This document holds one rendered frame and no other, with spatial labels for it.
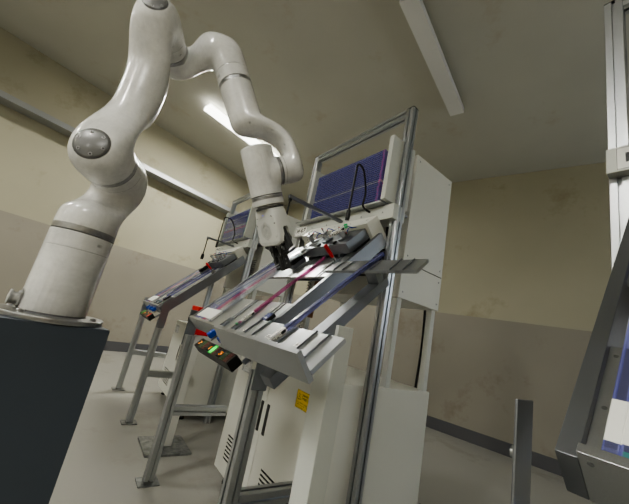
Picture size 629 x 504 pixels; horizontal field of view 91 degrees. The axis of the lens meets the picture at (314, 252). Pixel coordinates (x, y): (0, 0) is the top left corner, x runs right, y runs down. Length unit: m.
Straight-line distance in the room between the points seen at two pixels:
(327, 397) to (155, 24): 0.98
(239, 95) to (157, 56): 0.21
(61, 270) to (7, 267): 3.73
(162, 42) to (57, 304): 0.65
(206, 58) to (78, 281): 0.65
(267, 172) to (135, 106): 0.34
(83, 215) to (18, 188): 3.78
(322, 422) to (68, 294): 0.62
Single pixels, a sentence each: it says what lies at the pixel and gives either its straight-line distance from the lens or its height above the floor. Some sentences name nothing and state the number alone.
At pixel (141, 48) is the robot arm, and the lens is 0.99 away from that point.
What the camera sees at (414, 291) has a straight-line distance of 1.51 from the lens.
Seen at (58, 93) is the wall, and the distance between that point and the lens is 4.94.
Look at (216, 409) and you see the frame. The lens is 1.79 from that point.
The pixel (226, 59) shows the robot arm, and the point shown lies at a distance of 0.99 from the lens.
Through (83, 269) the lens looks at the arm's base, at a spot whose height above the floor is 0.81.
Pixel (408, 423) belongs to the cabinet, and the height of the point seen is 0.49.
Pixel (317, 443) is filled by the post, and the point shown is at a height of 0.54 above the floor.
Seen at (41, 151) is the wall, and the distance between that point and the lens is 4.70.
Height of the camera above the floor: 0.79
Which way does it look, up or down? 14 degrees up
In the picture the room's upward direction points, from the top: 12 degrees clockwise
